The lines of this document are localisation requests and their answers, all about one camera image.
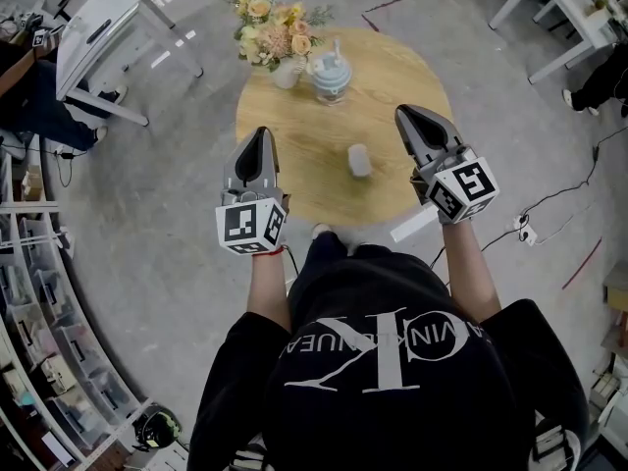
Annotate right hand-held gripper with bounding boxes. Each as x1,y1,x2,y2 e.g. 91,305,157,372
394,104,500,224

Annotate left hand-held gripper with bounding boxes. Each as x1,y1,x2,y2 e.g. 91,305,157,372
215,126,290,256

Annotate small white patterned cup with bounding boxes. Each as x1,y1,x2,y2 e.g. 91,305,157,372
348,147,374,180

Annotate person's left forearm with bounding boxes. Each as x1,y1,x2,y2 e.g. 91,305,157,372
246,250,291,333

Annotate person's right forearm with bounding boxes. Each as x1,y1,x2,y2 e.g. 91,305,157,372
441,221,502,323

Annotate round wooden table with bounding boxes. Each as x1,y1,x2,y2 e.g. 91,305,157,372
235,27,453,228

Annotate person's white shoe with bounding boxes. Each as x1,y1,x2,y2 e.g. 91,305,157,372
311,222,367,257

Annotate pale blue lidded cup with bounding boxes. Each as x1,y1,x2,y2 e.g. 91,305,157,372
306,38,353,106

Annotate white power strip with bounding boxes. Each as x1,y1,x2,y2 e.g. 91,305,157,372
512,213,539,247

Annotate white vase with flowers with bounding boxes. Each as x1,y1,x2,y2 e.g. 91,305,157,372
223,0,335,90

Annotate person's black trousers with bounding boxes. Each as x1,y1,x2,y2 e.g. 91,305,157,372
288,231,450,313

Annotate white square-legged table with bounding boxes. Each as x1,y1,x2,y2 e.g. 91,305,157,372
488,0,619,85

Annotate red floor tape strip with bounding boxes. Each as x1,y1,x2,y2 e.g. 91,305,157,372
561,236,603,290

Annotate person's black printed t-shirt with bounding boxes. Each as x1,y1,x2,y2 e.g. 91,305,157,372
185,282,590,471

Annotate white storage shelving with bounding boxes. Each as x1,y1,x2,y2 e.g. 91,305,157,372
0,201,153,471

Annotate black and green helmet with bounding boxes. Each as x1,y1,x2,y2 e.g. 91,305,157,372
131,404,183,453

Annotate black floor cable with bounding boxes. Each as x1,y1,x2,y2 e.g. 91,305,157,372
431,125,628,269

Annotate white desk with black handle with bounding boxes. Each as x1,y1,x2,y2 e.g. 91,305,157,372
54,0,205,128

